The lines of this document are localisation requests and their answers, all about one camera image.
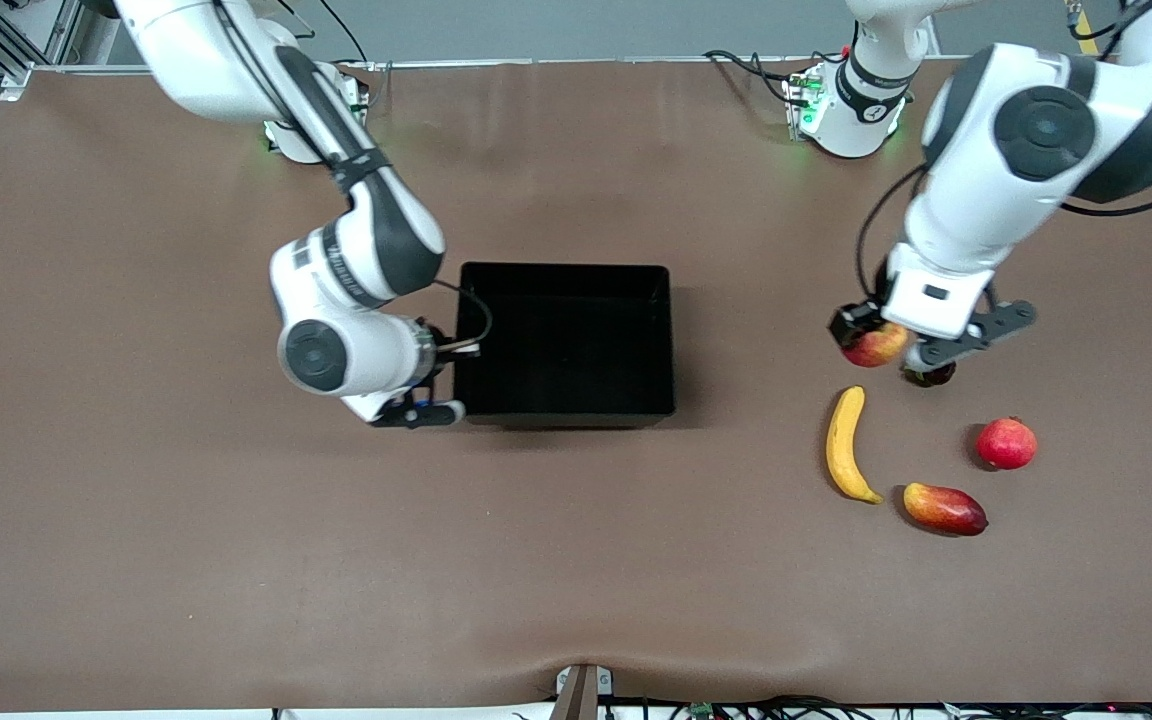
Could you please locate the red yellow apple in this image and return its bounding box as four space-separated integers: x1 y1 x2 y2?
841 321 910 369

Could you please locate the yellow banana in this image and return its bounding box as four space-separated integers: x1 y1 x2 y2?
825 386 885 505

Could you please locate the black plastic box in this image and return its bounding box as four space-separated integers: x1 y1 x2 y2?
452 262 678 431

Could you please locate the red pomegranate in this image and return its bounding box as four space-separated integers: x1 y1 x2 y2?
975 416 1039 472

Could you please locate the red yellow mango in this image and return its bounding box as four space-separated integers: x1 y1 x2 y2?
902 483 989 538

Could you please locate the brown table mat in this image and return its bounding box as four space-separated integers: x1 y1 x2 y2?
0 58 1152 713

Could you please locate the yellow floor tape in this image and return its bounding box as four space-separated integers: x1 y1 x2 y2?
1064 0 1100 57

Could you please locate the black base power cable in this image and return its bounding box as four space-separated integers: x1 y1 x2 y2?
316 0 378 73
703 48 799 107

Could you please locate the grey metal clamp bracket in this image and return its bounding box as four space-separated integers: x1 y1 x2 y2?
551 663 616 720

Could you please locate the black cable bundle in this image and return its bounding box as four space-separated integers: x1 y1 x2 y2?
606 694 1152 720

